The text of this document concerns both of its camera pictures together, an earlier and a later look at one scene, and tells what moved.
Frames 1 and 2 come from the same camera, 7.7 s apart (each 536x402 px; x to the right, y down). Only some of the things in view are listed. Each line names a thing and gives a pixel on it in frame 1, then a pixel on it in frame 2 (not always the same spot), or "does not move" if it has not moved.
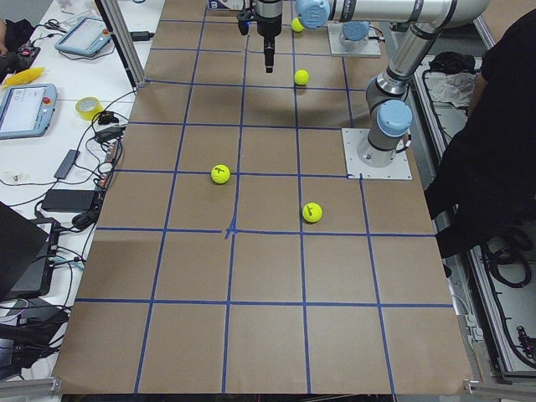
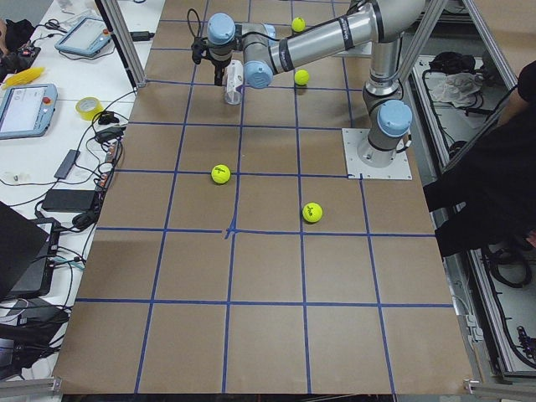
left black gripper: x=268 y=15 to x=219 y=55
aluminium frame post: x=117 y=25 does not move
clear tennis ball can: x=226 y=4 to x=234 y=79
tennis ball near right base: x=296 y=25 does not move
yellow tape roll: x=88 y=107 does not move
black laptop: x=27 y=254 does not move
